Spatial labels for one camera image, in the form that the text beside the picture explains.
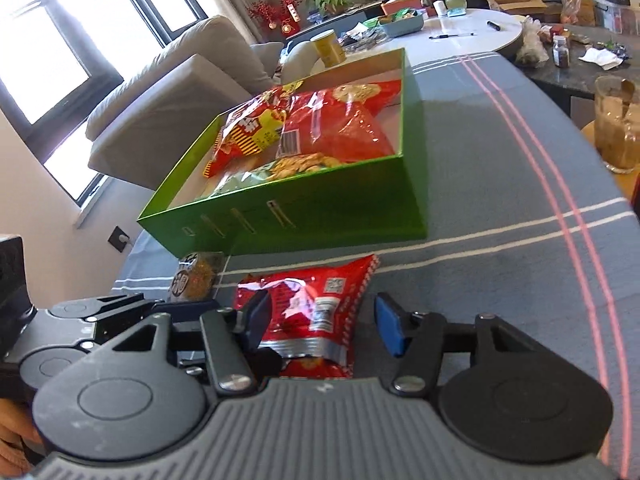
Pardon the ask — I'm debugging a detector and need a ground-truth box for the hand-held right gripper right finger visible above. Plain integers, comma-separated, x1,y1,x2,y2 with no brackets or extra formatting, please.
375,292,543,394

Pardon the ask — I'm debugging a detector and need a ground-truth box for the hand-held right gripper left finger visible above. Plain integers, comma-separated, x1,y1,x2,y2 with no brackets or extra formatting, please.
97,290,273,394

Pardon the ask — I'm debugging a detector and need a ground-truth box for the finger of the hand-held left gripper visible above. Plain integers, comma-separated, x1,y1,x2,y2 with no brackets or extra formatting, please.
97,294,221,323
172,334,213,377

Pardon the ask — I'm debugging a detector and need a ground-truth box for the black yellow snack packet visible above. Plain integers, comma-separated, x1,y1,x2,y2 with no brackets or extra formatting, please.
172,251,228,303

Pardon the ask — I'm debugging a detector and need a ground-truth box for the red foil snack packet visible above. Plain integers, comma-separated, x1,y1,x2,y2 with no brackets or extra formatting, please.
232,254,381,378

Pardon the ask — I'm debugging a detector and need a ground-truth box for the green cardboard box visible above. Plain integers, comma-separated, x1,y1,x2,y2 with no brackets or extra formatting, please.
137,48,428,257

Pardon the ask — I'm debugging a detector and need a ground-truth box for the green orange cracker packet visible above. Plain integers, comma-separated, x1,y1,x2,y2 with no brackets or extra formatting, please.
207,151,348,198

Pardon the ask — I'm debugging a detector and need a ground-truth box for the red yellow cracker packet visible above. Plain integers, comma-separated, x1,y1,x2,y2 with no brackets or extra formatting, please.
202,81,302,179

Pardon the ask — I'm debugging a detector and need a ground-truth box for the person's left hand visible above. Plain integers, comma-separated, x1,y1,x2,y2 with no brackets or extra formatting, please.
0,399,43,478

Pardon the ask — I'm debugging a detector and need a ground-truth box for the grey striped tablecloth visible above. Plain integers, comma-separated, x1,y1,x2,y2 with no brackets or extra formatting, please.
112,50,640,480

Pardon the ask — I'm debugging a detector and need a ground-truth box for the beige recliner sofa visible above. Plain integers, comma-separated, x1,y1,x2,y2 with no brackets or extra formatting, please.
85,15,321,191

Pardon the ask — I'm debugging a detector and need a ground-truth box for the large dark framed window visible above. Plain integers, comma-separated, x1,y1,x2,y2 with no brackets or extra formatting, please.
0,0,126,206

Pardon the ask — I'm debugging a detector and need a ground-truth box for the wooden side table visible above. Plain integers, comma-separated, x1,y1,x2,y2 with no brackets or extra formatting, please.
580,119,640,196

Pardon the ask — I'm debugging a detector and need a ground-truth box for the yellow can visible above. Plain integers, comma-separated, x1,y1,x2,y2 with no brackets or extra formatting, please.
310,29,347,67

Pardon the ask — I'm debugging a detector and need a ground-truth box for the round white table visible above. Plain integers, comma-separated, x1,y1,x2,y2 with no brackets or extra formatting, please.
310,7,526,76

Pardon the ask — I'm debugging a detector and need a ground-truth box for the dark wrappers pile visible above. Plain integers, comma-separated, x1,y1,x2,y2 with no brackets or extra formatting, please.
342,22,388,53

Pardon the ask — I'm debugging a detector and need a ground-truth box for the blue plastic tray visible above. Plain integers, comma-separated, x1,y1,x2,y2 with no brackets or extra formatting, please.
377,10,425,38

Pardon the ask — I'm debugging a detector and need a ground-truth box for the glass mug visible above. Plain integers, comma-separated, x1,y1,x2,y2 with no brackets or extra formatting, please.
594,76,640,173

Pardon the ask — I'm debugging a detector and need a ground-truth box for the dark marble table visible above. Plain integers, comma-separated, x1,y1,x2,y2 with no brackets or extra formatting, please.
500,30,640,96

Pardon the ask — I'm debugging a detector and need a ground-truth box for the red flower decoration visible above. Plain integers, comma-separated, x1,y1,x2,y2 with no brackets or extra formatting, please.
247,0,306,38

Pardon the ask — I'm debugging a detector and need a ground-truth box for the clear plastic bag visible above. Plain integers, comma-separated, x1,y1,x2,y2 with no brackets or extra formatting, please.
515,17,553,67

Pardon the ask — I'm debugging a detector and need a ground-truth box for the brown glass jar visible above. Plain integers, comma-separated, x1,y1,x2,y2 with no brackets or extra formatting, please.
551,36,571,68

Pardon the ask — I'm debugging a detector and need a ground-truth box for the red orange box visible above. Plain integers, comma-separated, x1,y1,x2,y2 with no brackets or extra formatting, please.
380,0,423,16

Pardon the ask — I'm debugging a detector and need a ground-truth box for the white tissue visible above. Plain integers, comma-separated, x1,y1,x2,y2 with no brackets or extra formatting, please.
579,45,625,71

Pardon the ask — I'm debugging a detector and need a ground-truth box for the open cardboard box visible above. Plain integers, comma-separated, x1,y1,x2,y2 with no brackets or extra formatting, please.
481,0,563,15

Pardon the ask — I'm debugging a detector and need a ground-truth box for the plastic bag of fruit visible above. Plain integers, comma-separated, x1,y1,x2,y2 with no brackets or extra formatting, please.
560,0,596,26

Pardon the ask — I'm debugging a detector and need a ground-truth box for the clear plastic storage bin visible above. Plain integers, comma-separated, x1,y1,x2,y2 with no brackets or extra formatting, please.
595,0,640,32

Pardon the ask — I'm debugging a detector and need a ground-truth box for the black wall socket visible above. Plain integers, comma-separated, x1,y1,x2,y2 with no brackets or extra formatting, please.
108,226,133,253

